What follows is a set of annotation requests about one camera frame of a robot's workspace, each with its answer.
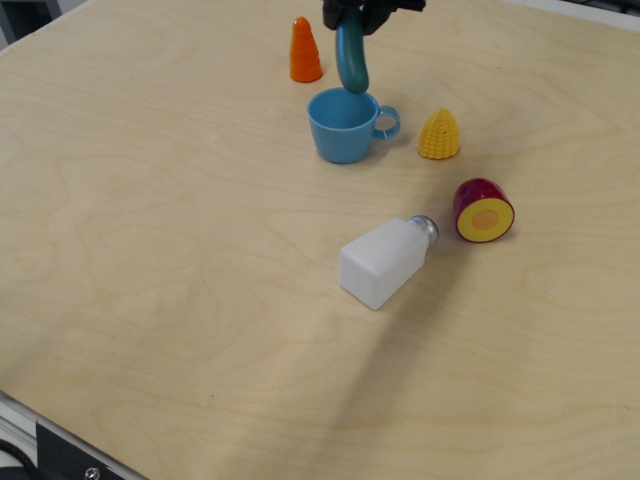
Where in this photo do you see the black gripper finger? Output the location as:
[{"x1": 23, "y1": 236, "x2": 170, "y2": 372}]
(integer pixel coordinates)
[
  {"x1": 362, "y1": 0, "x2": 398, "y2": 36},
  {"x1": 322, "y1": 0, "x2": 348, "y2": 31}
]

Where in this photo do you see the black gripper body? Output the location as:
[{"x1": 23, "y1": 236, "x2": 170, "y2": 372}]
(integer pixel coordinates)
[{"x1": 323, "y1": 0, "x2": 426, "y2": 13}]

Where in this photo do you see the green toy cucumber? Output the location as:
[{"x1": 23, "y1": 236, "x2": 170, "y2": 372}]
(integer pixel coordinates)
[{"x1": 335, "y1": 9, "x2": 369, "y2": 94}]

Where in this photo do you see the blue plastic cup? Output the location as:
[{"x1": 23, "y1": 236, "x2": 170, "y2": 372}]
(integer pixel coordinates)
[{"x1": 306, "y1": 87, "x2": 401, "y2": 164}]

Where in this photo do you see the orange toy carrot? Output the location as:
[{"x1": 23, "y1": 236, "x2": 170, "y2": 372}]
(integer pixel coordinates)
[{"x1": 289, "y1": 16, "x2": 323, "y2": 83}]

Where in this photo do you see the yellow toy corn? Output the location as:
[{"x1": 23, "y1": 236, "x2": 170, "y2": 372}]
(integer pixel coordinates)
[{"x1": 416, "y1": 108, "x2": 460, "y2": 160}]

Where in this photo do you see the red yellow toy fruit half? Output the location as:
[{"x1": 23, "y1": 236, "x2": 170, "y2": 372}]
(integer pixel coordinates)
[{"x1": 453, "y1": 178, "x2": 516, "y2": 243}]

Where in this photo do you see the white salt shaker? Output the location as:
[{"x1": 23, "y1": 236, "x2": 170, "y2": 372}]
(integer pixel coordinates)
[{"x1": 339, "y1": 215, "x2": 439, "y2": 310}]

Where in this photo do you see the aluminium table frame rail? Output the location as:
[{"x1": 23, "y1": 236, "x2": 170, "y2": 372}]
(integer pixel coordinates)
[{"x1": 1, "y1": 392, "x2": 38, "y2": 465}]

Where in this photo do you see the black corner bracket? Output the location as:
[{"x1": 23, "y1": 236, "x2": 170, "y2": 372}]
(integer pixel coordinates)
[{"x1": 36, "y1": 421, "x2": 145, "y2": 480}]

